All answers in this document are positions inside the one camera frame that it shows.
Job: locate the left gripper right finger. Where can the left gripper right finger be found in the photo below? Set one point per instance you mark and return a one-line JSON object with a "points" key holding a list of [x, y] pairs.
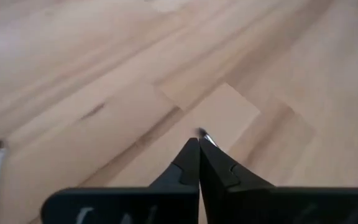
{"points": [[259, 205]]}

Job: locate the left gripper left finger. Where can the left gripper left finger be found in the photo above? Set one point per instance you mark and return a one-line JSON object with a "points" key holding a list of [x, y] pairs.
{"points": [[135, 205]]}

